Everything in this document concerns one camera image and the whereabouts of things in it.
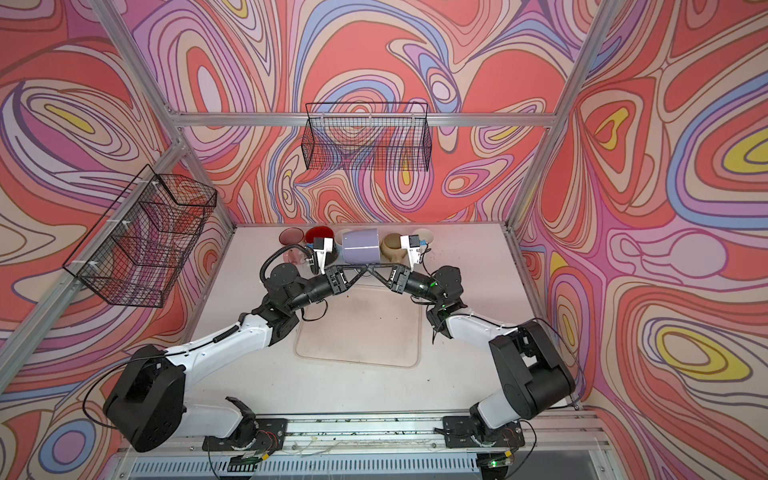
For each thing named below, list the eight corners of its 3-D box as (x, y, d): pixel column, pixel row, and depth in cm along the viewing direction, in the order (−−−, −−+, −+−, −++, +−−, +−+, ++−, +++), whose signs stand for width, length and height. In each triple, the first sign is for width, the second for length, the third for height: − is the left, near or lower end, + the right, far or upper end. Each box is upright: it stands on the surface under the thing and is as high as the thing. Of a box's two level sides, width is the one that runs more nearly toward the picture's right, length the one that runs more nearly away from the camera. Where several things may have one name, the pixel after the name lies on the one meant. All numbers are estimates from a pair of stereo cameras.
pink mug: (286, 265, 110) (277, 243, 101) (290, 249, 115) (282, 227, 106) (307, 265, 110) (300, 243, 101) (310, 249, 115) (304, 227, 106)
